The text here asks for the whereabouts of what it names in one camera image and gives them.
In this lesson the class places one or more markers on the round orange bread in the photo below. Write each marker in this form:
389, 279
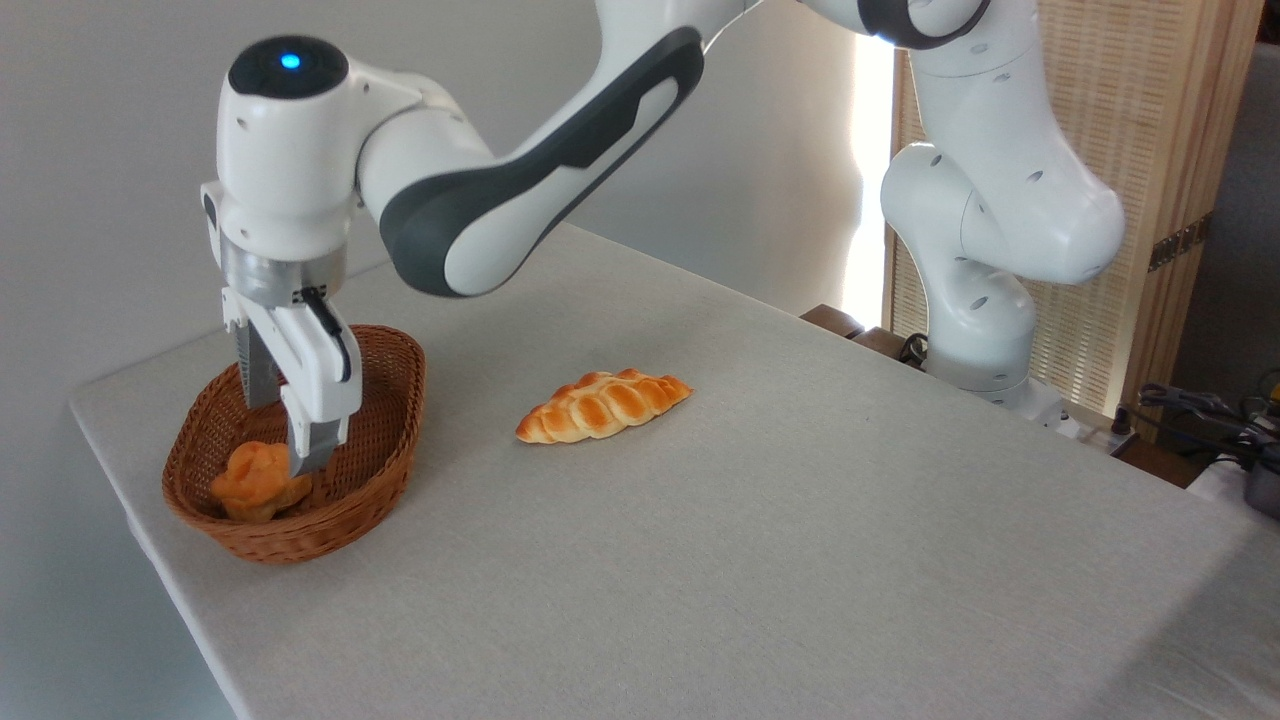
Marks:
255, 485

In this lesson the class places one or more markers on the brown wicker basket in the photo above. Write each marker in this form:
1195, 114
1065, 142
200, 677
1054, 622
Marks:
380, 440

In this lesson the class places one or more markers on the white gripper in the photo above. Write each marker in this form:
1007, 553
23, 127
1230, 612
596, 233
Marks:
315, 365

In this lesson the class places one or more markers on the long braided bread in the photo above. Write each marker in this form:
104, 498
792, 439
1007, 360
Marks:
600, 405

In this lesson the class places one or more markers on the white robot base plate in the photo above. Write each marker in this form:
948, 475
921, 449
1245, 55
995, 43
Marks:
1050, 410

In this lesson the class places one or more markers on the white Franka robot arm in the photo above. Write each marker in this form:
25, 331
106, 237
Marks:
290, 170

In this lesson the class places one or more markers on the metal screen hinge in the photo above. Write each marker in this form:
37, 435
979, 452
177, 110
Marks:
1180, 242

